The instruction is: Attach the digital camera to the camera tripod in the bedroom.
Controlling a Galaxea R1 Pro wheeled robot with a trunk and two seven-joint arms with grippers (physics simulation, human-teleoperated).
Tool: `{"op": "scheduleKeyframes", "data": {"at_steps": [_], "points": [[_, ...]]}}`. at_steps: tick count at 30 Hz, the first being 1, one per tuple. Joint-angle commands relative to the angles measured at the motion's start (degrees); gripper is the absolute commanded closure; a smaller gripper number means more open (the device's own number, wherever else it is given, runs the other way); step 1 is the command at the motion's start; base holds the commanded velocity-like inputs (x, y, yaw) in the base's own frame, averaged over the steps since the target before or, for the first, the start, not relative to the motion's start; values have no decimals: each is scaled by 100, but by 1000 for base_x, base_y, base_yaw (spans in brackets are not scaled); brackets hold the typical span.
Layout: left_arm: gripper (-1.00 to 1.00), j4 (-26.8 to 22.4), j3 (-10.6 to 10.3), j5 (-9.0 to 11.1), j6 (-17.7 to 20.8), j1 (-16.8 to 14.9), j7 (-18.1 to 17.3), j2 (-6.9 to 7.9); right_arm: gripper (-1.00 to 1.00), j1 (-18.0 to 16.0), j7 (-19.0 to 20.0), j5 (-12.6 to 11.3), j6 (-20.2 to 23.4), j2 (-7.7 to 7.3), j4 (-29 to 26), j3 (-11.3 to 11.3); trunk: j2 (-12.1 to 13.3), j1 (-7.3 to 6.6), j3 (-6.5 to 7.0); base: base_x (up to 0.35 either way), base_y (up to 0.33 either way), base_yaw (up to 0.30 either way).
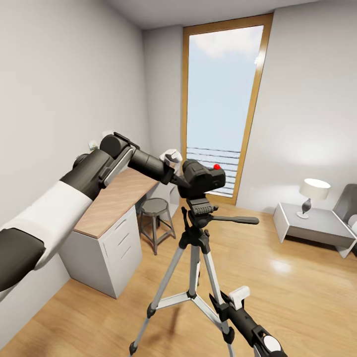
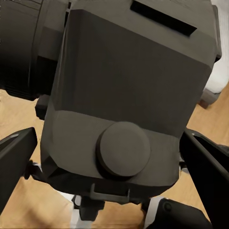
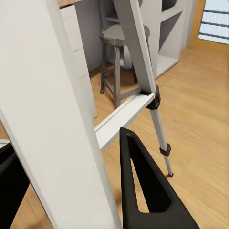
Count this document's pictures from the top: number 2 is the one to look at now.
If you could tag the digital camera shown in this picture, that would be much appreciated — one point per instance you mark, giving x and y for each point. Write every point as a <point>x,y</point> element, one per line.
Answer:
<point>117,82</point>

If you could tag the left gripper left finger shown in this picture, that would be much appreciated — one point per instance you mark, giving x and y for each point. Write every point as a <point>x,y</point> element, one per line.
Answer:
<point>15,153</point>

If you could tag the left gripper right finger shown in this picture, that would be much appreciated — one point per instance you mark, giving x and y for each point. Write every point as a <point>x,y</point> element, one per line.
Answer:
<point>208,165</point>

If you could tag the bed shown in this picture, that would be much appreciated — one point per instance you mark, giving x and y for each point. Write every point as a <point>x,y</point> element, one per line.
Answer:
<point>219,77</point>

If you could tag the camera tripod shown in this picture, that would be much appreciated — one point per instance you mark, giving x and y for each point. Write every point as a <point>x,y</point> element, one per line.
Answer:
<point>85,210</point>

